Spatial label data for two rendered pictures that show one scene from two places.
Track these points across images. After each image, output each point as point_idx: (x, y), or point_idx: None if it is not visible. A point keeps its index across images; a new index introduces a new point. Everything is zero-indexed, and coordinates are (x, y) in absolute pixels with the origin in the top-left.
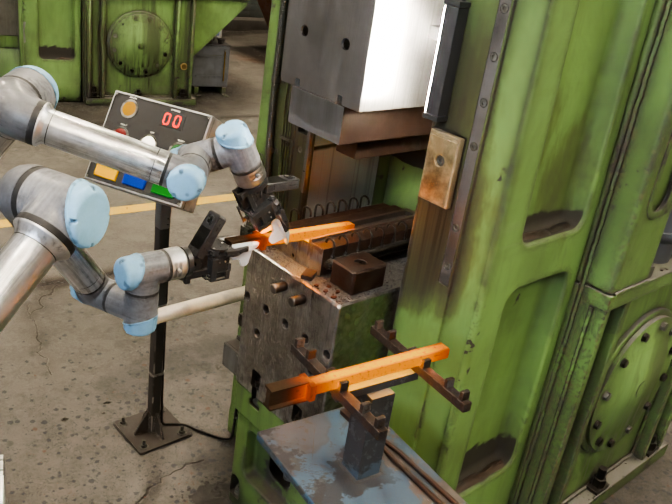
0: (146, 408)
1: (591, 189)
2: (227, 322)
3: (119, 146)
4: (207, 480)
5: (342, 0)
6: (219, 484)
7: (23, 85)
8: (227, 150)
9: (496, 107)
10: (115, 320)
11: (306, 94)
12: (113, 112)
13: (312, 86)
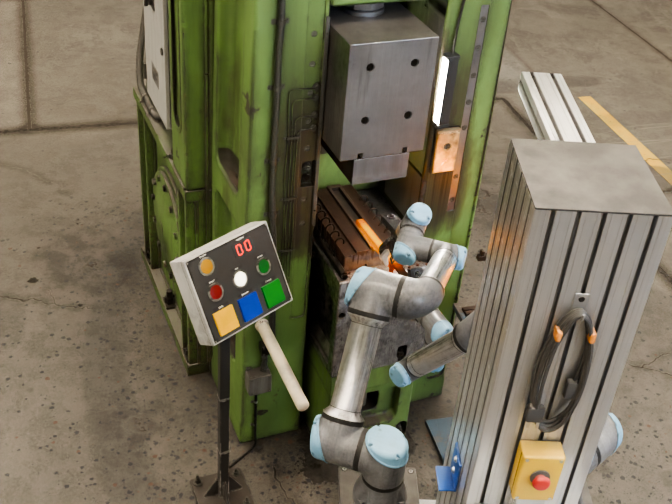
0: (188, 493)
1: None
2: (63, 405)
3: (449, 266)
4: (298, 469)
5: (402, 90)
6: (306, 462)
7: (415, 278)
8: (426, 225)
9: (475, 100)
10: (13, 497)
11: (370, 159)
12: (196, 279)
13: (376, 152)
